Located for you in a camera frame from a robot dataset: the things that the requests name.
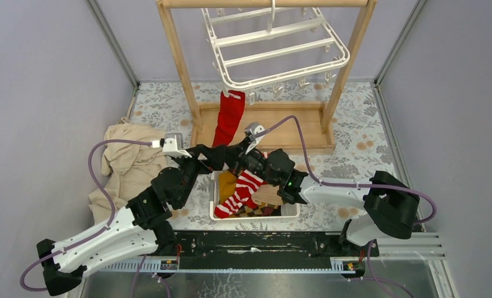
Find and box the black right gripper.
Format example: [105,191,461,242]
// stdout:
[225,137,279,187]

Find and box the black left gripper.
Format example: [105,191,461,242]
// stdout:
[172,145,226,209]

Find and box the red white striped sock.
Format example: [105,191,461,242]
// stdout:
[214,170,266,219]

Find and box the beige sock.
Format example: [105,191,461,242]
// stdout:
[251,184,284,205]

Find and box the mustard yellow sock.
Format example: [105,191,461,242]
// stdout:
[218,171,237,204]

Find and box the white plastic basket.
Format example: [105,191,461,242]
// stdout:
[209,171,300,222]

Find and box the wooden hanger stand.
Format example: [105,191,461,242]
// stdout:
[156,1,376,154]

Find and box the plain red sock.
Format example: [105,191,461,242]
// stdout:
[212,90,246,147]

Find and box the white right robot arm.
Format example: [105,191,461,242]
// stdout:
[225,139,419,256]

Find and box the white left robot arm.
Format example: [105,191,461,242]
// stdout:
[37,138,226,296]

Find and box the white plastic clip hanger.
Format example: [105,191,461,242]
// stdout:
[201,3,351,104]

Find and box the beige crumpled cloth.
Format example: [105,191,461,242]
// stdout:
[101,117,168,210]

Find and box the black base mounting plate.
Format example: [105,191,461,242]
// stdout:
[151,230,379,271]

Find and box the floral patterned table mat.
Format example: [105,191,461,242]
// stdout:
[130,82,395,232]

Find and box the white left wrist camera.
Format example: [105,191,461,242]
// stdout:
[151,132,192,158]

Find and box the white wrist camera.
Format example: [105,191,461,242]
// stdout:
[151,132,192,158]
[244,122,266,153]

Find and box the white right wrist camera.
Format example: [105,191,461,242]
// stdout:
[244,122,266,153]

